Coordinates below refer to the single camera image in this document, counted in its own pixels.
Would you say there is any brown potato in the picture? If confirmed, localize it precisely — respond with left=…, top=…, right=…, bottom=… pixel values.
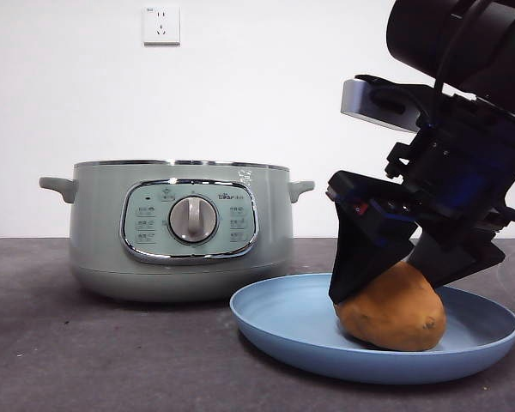
left=333, top=261, right=448, bottom=354

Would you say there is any blue round plate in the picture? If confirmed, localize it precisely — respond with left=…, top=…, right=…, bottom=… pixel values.
left=228, top=272, right=515, bottom=385

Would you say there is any pale green electric steamer pot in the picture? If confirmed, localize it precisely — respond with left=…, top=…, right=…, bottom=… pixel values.
left=39, top=159, right=316, bottom=304

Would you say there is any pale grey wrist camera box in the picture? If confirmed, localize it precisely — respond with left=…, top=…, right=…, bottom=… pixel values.
left=340, top=76, right=439, bottom=135

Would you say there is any black cable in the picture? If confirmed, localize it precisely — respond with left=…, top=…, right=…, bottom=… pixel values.
left=432, top=0, right=487, bottom=94

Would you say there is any white wall socket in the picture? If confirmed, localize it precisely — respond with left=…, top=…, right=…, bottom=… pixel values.
left=142, top=5, right=182, bottom=47

